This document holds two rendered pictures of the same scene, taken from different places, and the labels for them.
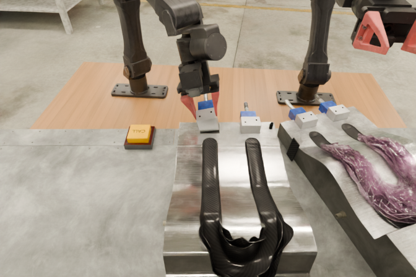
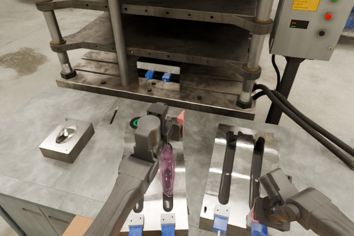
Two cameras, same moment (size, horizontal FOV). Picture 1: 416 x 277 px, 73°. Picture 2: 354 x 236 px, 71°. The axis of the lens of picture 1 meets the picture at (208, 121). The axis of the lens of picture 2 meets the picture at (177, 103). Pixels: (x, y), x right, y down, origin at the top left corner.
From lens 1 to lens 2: 104 cm
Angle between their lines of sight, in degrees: 98
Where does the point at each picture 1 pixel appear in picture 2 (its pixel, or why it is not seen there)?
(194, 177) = not seen: hidden behind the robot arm
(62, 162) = not seen: outside the picture
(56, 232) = (341, 196)
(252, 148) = (223, 198)
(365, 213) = (178, 150)
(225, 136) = (242, 210)
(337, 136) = (153, 202)
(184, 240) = (269, 144)
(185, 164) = not seen: hidden behind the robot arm
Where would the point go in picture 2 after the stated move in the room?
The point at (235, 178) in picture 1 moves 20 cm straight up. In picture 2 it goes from (239, 179) to (249, 144)
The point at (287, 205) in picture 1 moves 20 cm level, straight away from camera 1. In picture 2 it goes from (219, 151) to (187, 182)
